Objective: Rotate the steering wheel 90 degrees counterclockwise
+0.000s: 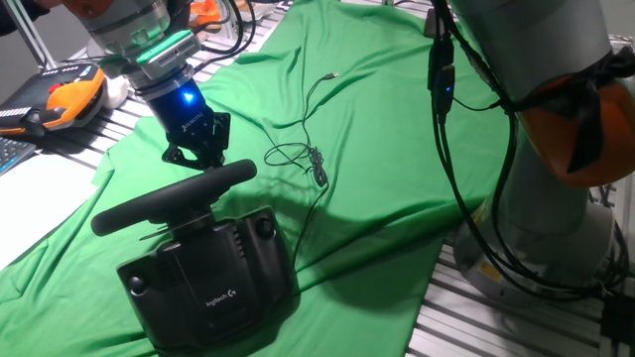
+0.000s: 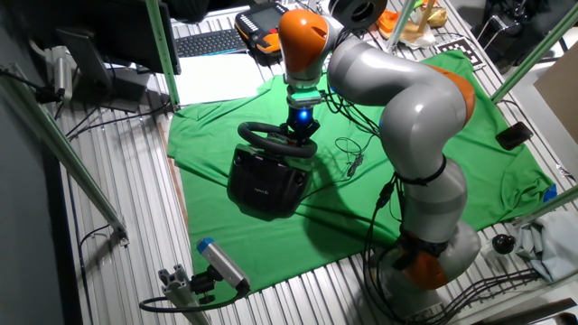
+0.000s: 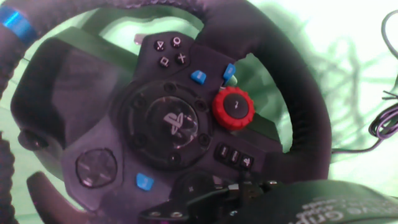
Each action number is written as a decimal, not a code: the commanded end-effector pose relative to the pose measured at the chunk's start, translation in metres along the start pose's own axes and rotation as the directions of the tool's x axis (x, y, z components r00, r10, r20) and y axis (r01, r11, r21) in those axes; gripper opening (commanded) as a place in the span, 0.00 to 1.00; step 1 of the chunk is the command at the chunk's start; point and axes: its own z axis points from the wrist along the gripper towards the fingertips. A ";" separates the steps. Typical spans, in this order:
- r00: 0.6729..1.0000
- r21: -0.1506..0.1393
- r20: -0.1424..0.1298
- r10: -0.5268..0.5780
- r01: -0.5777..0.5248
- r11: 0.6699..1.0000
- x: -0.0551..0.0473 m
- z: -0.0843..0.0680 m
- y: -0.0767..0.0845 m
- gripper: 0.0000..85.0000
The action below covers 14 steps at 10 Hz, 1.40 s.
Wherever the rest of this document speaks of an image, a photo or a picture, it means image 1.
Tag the green and silver wrist camera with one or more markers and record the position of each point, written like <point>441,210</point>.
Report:
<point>168,54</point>

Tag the black and white marker tag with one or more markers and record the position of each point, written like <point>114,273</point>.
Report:
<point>284,4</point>

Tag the orange and black teach pendant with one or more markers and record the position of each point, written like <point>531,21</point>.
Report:
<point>64,99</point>

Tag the orange item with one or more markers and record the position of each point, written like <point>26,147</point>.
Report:
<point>206,12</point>

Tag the white mouse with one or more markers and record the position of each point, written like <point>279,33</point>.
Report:
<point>118,94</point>

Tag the dark sleeved person arm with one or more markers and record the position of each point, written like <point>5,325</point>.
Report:
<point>15,15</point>

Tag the black flat phone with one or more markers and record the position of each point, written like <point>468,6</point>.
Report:
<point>430,22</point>

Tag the white sheet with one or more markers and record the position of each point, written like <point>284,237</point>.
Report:
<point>39,208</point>

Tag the black keyboard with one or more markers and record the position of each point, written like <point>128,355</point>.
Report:
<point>12,154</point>

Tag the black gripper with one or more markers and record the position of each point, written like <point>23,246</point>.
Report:
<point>183,119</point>

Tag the black wheel base housing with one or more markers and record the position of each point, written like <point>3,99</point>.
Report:
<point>208,277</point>

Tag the green cloth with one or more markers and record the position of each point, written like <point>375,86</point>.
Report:
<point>372,124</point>

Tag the black racing steering wheel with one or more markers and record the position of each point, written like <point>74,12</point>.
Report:
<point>173,196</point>

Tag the slanted grey metal pole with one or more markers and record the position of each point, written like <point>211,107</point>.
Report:
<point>35,39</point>

